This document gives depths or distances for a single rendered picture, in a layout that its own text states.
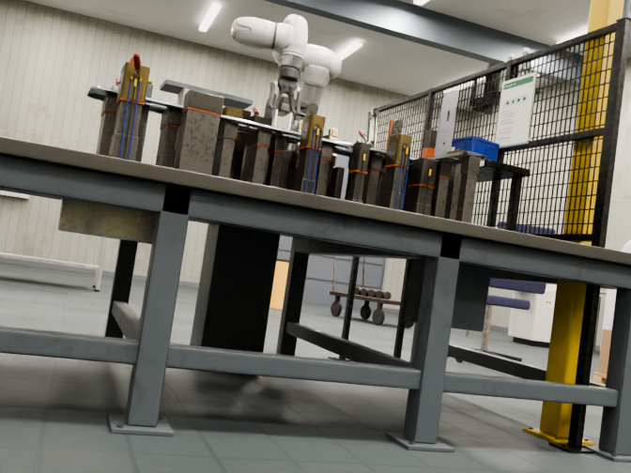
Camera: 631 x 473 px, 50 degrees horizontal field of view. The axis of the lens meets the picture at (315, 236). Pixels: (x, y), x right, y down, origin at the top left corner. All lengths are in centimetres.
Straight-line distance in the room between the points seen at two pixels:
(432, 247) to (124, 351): 95
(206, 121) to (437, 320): 101
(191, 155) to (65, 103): 1016
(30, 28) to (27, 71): 72
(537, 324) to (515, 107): 621
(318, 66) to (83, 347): 187
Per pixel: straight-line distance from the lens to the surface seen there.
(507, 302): 521
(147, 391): 191
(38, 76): 1255
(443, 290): 216
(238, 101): 292
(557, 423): 275
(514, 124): 310
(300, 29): 273
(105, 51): 1268
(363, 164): 256
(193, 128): 235
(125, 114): 227
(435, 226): 209
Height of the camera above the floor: 47
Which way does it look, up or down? 3 degrees up
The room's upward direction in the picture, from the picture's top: 8 degrees clockwise
